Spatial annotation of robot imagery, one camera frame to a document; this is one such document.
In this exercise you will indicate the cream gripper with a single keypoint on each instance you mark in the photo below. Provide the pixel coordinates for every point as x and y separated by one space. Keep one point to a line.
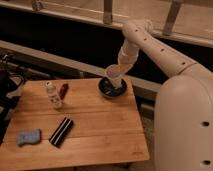
114 74

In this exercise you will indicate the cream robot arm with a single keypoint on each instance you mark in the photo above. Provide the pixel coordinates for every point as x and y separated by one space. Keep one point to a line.
183 123

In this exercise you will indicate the dark ceramic bowl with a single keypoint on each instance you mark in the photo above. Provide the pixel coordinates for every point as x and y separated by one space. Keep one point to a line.
109 91

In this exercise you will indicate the red brown small object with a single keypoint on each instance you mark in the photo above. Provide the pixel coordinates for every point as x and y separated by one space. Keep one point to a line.
63 90

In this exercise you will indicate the white plastic bottle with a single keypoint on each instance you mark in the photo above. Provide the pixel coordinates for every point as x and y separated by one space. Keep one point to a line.
53 95

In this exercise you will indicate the wooden table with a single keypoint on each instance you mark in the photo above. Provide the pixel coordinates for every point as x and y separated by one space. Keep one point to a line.
105 131

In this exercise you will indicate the black striped rectangular box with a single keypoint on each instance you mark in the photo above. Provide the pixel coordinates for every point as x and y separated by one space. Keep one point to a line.
60 133

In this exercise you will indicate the black equipment at left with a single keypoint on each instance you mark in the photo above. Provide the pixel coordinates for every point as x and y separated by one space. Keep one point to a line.
8 83

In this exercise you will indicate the blue sponge cloth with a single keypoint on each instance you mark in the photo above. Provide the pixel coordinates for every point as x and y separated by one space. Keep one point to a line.
28 137

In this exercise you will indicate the metal railing frame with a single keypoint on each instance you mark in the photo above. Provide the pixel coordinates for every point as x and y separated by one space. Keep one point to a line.
188 21

